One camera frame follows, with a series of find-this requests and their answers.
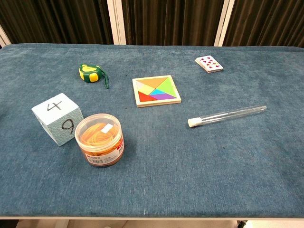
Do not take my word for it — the blue table cloth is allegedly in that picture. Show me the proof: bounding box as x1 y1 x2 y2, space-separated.
0 43 304 218

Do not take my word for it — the white frame post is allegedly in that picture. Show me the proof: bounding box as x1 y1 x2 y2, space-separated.
106 0 127 45
213 0 236 47
0 25 12 48

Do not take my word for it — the deck of playing cards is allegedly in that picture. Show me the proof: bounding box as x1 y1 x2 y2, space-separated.
195 55 224 74

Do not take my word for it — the transparent glass test tube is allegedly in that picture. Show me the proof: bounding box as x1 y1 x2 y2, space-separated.
188 105 267 129

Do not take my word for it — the colourful wooden tangram puzzle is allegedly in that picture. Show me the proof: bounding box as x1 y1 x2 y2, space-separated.
132 75 182 108

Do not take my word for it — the green yellow tape measure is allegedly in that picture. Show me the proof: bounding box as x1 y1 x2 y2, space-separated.
78 63 110 89

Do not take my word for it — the clear jar of rubber bands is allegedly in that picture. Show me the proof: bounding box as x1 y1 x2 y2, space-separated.
75 113 125 168

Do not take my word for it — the dark pleated curtain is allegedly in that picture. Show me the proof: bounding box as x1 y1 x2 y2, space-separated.
121 0 225 47
223 0 304 48
0 0 114 45

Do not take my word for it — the light blue numbered cube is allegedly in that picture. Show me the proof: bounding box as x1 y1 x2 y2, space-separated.
31 93 84 147

